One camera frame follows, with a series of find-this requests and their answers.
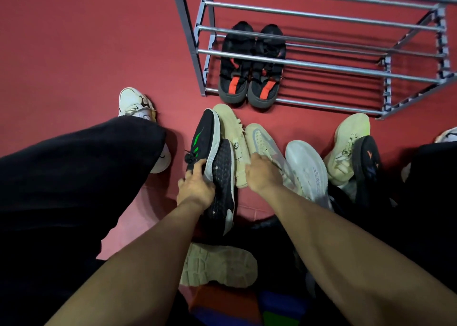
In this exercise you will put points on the person's black trousers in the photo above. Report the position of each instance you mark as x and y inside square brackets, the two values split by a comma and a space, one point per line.
[71, 179]

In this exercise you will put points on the beige pink sneaker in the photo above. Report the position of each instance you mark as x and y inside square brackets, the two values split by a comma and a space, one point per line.
[262, 140]

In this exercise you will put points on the black white-pattern sneaker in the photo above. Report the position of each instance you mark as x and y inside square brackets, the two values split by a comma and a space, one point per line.
[223, 179]

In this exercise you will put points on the person's right hand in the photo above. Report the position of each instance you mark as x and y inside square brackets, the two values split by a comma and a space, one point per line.
[262, 174]

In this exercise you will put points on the yellow-beige sneaker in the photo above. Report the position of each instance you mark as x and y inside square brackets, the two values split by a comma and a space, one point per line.
[351, 133]
[232, 133]

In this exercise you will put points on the person's left forearm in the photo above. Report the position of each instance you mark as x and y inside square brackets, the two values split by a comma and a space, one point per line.
[143, 272]

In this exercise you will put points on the black orange-mark sneaker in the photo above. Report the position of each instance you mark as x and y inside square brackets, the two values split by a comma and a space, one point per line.
[367, 172]

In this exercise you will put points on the white knit sneaker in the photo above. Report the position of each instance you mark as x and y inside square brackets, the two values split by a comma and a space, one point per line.
[217, 265]

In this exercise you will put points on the black green-stripe sneaker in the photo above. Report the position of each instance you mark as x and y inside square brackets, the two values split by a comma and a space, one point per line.
[203, 136]

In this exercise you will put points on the person's white left worn shoe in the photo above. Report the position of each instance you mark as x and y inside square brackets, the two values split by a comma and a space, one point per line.
[132, 100]

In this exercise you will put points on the person's left hand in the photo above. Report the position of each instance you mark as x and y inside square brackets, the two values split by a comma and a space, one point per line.
[196, 190]

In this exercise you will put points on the person's white right worn shoe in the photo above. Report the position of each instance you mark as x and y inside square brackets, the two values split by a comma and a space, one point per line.
[448, 135]

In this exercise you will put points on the person's white worn shoe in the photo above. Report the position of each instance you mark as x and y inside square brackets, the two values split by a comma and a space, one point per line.
[448, 135]
[132, 100]

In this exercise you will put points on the black shoe with red tab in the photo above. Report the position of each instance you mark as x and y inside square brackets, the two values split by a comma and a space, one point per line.
[262, 100]
[228, 97]

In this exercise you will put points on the multicolour foam stool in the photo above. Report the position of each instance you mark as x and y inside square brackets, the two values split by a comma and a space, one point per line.
[282, 304]

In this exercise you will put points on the grey metal shoe rack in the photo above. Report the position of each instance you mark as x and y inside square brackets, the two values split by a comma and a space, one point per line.
[321, 66]

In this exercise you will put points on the person's right forearm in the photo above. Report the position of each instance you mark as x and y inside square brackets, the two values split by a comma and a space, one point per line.
[339, 258]

